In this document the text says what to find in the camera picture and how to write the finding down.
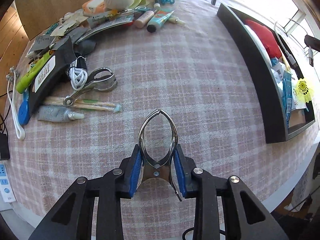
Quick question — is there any white usb cable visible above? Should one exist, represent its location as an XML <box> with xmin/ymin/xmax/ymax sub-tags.
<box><xmin>273</xmin><ymin>18</ymin><xmax>315</xmax><ymax>69</ymax></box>

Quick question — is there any red cloth bean bag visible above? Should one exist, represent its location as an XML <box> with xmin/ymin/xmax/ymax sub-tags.
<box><xmin>245</xmin><ymin>20</ymin><xmax>282</xmax><ymax>59</ymax></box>

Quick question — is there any yellow plastic shuttlecock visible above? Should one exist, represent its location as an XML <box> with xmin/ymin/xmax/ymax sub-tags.
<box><xmin>295</xmin><ymin>79</ymin><xmax>313</xmax><ymax>103</ymax></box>

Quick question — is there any blue wet wipe packet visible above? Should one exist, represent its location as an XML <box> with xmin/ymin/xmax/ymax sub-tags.
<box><xmin>282</xmin><ymin>71</ymin><xmax>292</xmax><ymax>128</ymax></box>

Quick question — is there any white power strip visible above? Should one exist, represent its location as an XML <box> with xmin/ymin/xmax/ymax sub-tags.
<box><xmin>0</xmin><ymin>164</ymin><xmax>16</xmax><ymax>203</ymax></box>

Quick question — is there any silver metal clip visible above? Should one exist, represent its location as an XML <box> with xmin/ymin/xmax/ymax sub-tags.
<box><xmin>63</xmin><ymin>67</ymin><xmax>118</xmax><ymax>107</ymax></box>
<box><xmin>137</xmin><ymin>109</ymin><xmax>182</xmax><ymax>202</ymax></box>

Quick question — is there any black wooden tray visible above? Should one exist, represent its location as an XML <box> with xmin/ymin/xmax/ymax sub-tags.
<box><xmin>217</xmin><ymin>4</ymin><xmax>315</xmax><ymax>144</ymax></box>

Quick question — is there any grey ointment tube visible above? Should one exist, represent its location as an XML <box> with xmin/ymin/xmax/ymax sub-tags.
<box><xmin>37</xmin><ymin>105</ymin><xmax>85</xmax><ymax>123</ymax></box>

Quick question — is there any pink plaid tablecloth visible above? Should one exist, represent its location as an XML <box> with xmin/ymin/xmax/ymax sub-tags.
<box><xmin>5</xmin><ymin>0</ymin><xmax>319</xmax><ymax>239</ymax></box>

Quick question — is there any wrapped bamboo toothbrush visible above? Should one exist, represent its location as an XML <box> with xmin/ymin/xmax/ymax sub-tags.
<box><xmin>43</xmin><ymin>96</ymin><xmax>122</xmax><ymax>113</ymax></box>

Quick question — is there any green marker tube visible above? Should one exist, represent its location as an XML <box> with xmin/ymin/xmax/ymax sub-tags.
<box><xmin>16</xmin><ymin>50</ymin><xmax>54</xmax><ymax>94</ymax></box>

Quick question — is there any orange print hand cream tube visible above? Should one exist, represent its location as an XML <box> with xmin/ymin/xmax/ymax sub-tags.
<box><xmin>146</xmin><ymin>9</ymin><xmax>174</xmax><ymax>33</ymax></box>

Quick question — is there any green white lip balm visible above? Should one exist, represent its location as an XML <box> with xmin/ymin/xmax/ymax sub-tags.
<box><xmin>153</xmin><ymin>0</ymin><xmax>161</xmax><ymax>13</ymax></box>

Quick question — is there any black pouch with label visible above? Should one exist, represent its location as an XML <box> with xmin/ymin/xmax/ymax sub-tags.
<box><xmin>28</xmin><ymin>37</ymin><xmax>76</xmax><ymax>116</ymax></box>

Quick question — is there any green microfiber cloth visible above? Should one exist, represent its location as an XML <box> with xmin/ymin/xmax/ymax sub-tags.
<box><xmin>129</xmin><ymin>0</ymin><xmax>146</xmax><ymax>9</ymax></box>

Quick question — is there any coiled white cable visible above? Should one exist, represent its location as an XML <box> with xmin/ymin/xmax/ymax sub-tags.
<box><xmin>68</xmin><ymin>56</ymin><xmax>89</xmax><ymax>92</ymax></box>

